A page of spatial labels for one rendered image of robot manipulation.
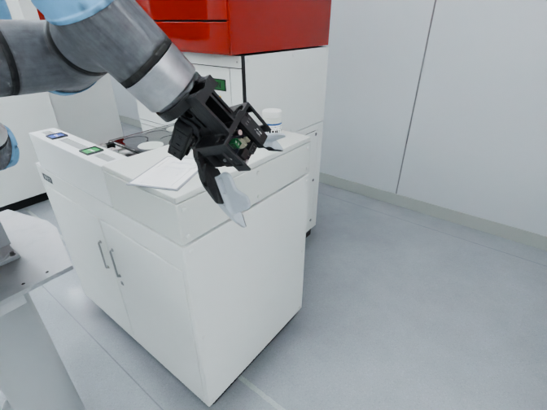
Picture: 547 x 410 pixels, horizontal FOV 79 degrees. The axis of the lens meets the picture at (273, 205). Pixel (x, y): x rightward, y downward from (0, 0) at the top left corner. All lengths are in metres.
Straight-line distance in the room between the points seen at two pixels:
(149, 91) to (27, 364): 0.99
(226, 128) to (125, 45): 0.13
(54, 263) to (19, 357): 0.34
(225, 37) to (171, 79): 1.01
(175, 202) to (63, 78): 0.45
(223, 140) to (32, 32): 0.23
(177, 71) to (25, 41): 0.15
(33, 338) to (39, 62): 0.90
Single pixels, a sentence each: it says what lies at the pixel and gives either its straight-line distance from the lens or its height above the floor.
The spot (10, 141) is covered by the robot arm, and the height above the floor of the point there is 1.06.
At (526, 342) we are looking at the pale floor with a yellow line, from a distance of 2.09.
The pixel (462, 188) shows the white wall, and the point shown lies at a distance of 2.74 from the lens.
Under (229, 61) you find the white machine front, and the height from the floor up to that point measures 1.20.
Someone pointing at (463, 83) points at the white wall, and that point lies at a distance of 2.58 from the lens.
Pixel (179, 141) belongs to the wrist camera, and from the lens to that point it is 0.49.
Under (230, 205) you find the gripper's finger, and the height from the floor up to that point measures 1.11.
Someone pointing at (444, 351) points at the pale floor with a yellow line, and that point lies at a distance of 1.86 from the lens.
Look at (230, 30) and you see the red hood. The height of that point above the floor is 1.31.
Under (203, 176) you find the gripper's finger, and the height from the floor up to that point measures 1.16.
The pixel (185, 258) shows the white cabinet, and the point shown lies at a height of 0.78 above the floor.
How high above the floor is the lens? 1.34
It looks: 29 degrees down
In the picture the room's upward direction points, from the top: straight up
